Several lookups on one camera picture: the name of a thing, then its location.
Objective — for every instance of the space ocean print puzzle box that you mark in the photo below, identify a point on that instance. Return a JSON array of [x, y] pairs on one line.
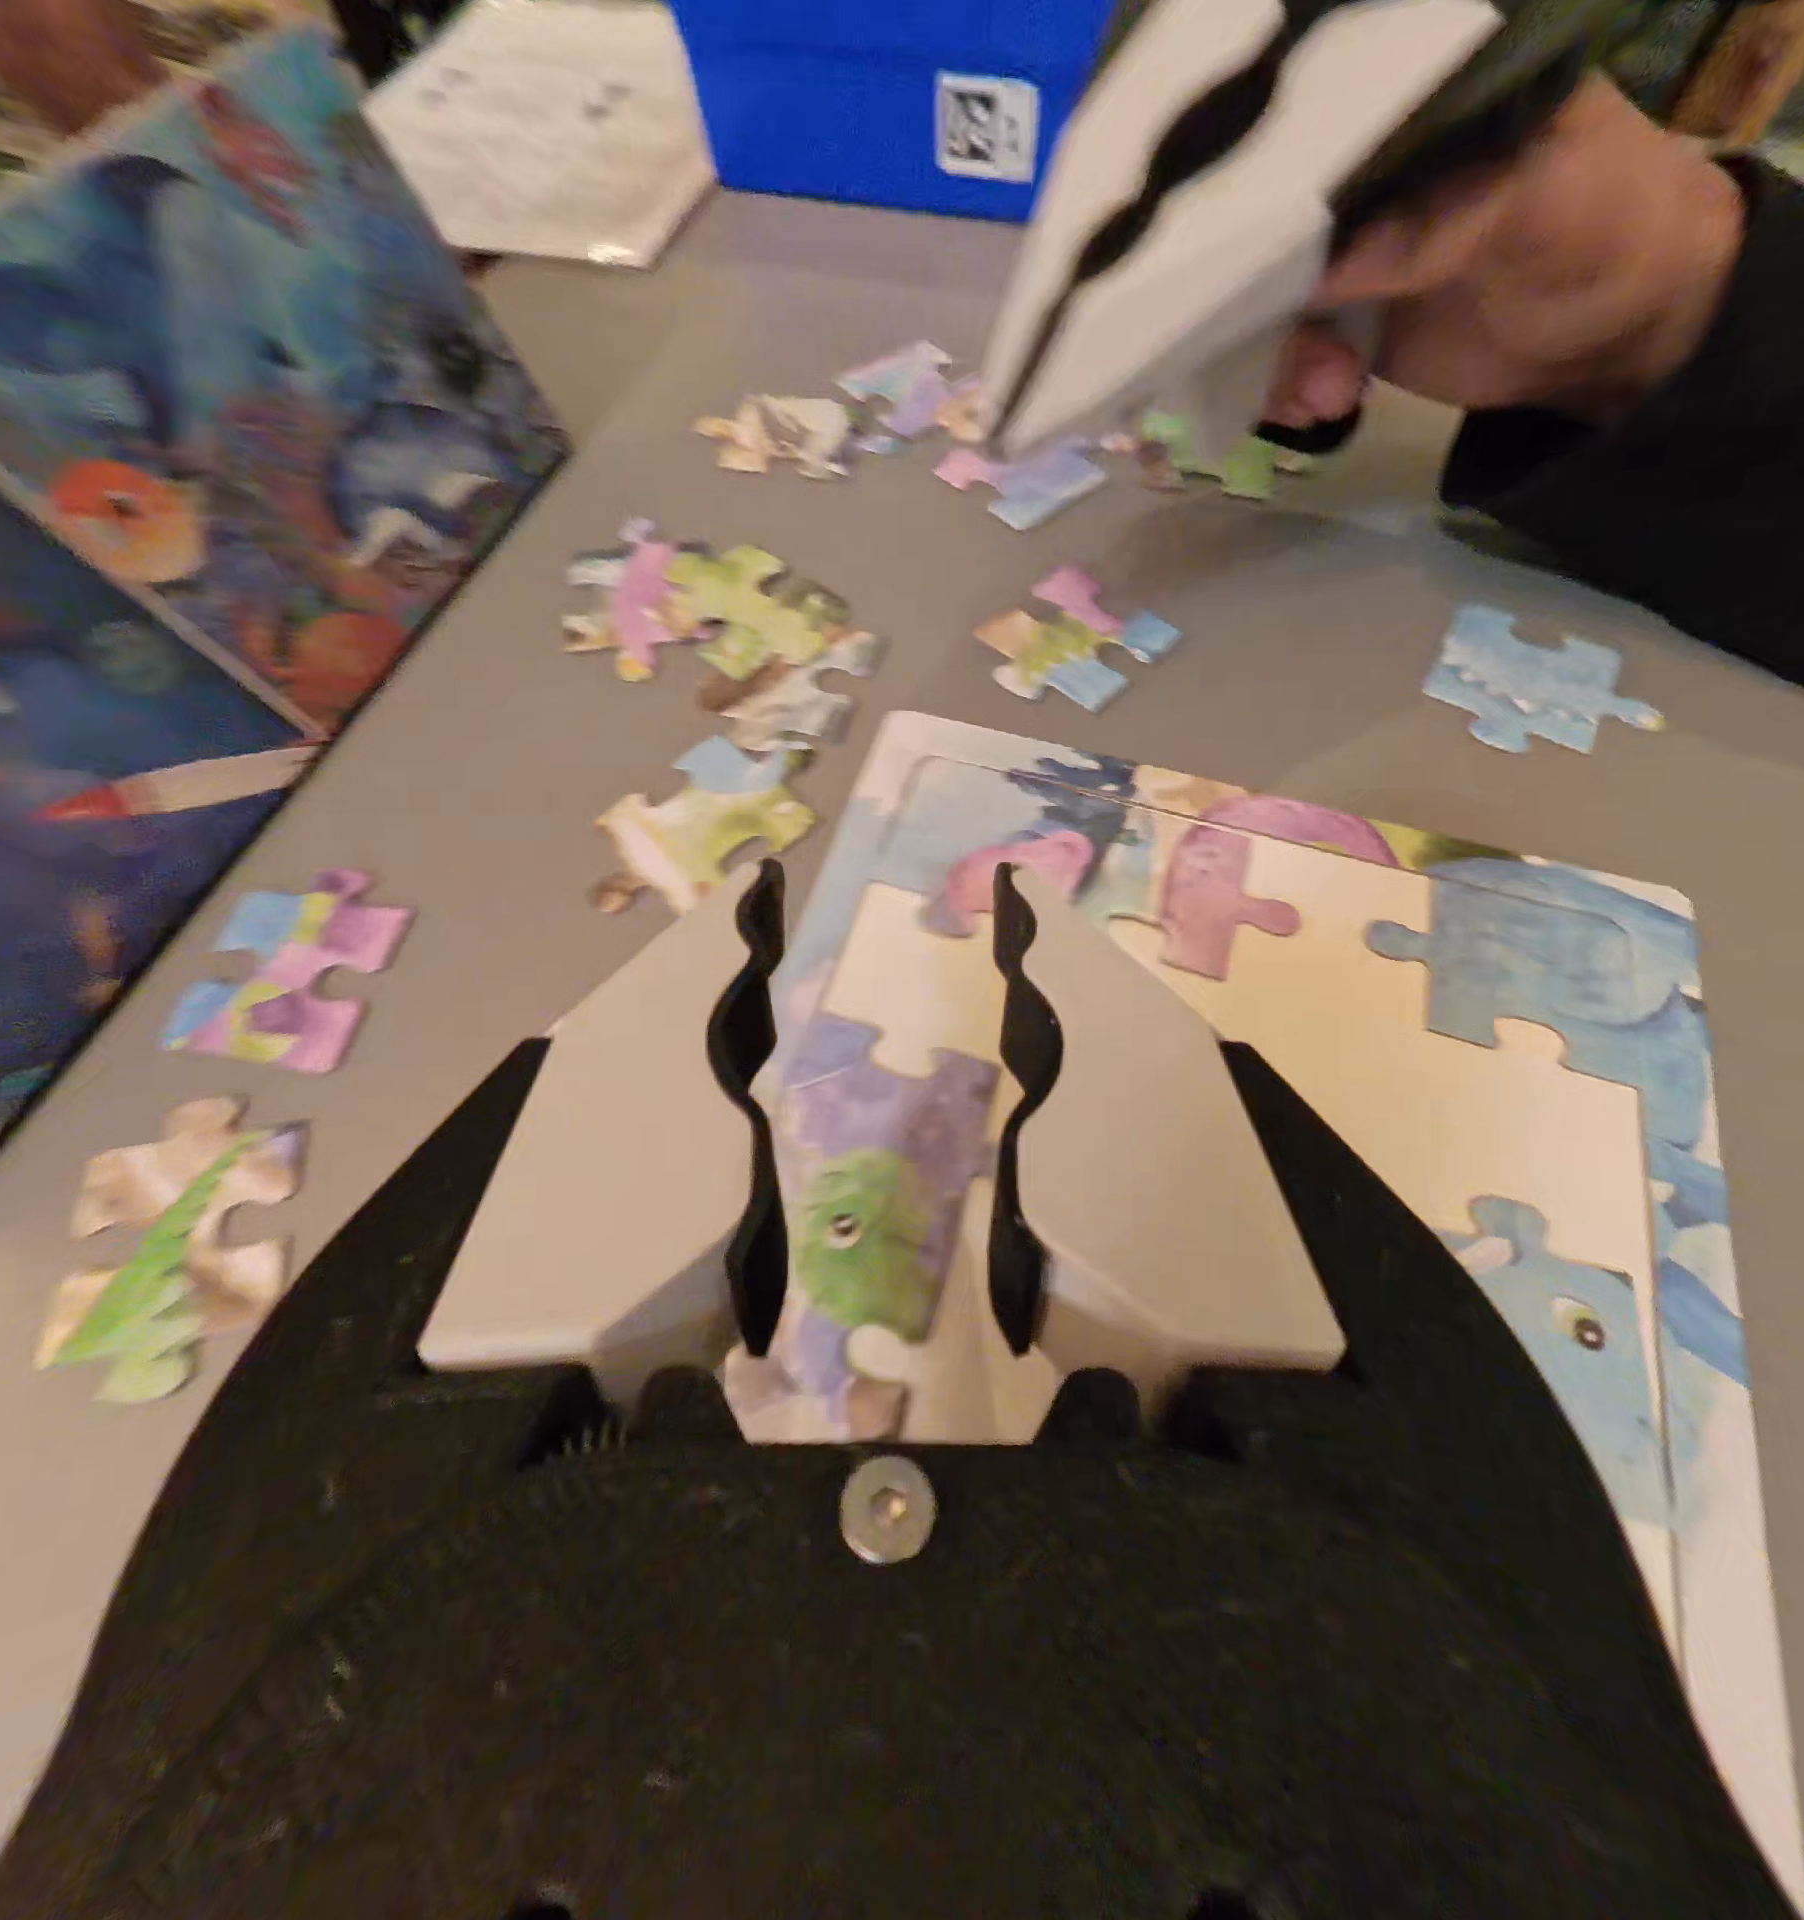
[[240, 376]]

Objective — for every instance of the purple green blue puzzle piece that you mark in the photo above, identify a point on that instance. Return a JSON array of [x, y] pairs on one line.
[[1073, 638]]

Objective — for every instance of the person's right hand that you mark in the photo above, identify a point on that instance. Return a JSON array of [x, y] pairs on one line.
[[1560, 270]]

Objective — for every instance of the green dinosaur head puzzle piece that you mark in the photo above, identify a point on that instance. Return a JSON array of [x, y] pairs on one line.
[[856, 1243]]

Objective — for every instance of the green tail brown puzzle piece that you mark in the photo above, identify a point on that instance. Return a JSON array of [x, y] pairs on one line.
[[169, 1243]]

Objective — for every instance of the yellow green puzzle piece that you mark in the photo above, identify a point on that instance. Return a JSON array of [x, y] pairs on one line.
[[752, 607]]

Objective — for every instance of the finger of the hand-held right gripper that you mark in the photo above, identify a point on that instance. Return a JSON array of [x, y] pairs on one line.
[[1098, 150], [1247, 257]]

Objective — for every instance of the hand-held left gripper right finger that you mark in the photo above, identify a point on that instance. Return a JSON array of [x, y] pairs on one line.
[[1172, 1215]]

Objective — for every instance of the blue box with tag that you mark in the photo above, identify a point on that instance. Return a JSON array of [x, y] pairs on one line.
[[842, 88]]

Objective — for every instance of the grey white puzzle piece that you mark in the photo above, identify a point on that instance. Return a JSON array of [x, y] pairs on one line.
[[774, 436]]

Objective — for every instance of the white jigsaw puzzle board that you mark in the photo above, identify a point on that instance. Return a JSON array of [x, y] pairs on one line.
[[1440, 1110]]

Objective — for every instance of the paper in plastic sleeve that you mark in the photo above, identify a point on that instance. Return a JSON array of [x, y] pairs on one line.
[[543, 137]]

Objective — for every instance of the person's right forearm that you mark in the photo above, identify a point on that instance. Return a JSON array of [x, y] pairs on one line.
[[1742, 496]]

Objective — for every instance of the lavender green patch puzzle piece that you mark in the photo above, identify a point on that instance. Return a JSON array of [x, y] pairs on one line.
[[886, 1095]]

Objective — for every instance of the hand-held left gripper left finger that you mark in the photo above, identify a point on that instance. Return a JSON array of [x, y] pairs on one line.
[[588, 1199]]

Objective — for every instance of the pink grey puzzle piece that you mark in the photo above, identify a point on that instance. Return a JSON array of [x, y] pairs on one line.
[[632, 598]]

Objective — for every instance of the grey brown puzzle piece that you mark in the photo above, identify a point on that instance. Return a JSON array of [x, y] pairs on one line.
[[796, 699]]

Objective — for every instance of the blue purple yellow puzzle piece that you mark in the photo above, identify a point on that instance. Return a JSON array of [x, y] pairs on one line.
[[295, 969]]

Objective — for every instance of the blue dinosaur body puzzle piece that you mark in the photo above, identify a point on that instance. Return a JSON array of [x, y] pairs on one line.
[[1533, 960]]

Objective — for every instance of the green blue white puzzle piece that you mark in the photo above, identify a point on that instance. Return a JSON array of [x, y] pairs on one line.
[[708, 824]]

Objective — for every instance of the pink dinosaur head puzzle piece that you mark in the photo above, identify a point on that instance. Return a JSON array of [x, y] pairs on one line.
[[962, 887]]

